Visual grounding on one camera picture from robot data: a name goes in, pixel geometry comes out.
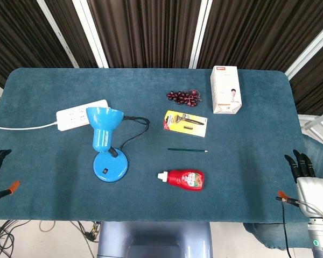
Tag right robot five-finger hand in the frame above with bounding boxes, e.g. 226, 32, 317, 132
276, 149, 323, 218

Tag blue desk lamp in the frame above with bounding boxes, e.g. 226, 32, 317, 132
85, 106, 129, 184

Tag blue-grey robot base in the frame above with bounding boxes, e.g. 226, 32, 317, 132
96, 221, 214, 258

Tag white power strip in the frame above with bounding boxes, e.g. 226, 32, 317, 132
55, 99, 109, 132

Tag red ketchup squeeze bottle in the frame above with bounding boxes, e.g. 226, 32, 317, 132
157, 169, 205, 192

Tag green pencil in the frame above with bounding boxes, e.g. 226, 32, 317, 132
167, 147, 208, 154

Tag white carton box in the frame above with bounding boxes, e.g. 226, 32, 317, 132
210, 65, 243, 115

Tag razor in yellow blister pack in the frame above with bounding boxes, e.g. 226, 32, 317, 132
163, 110, 208, 138

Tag blue table mat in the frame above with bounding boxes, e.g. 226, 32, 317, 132
0, 67, 310, 224

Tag dark red grape bunch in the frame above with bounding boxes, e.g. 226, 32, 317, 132
166, 90, 202, 107

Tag dark brown pleated curtain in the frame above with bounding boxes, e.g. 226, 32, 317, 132
0, 0, 323, 116

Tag black cable at right hand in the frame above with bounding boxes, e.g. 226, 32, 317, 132
281, 200, 292, 258

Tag black floor cable bundle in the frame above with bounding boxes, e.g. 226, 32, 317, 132
0, 220, 32, 258

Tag white power strip cable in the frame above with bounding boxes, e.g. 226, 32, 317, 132
0, 121, 59, 131

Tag white aluminium frame rack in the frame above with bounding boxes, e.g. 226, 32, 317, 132
298, 109, 323, 146

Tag floor cables with plug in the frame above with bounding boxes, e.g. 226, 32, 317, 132
39, 220, 102, 242

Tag white aluminium frame bar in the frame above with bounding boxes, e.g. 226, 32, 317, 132
72, 0, 109, 69
284, 18, 323, 80
37, 0, 80, 68
188, 0, 214, 69

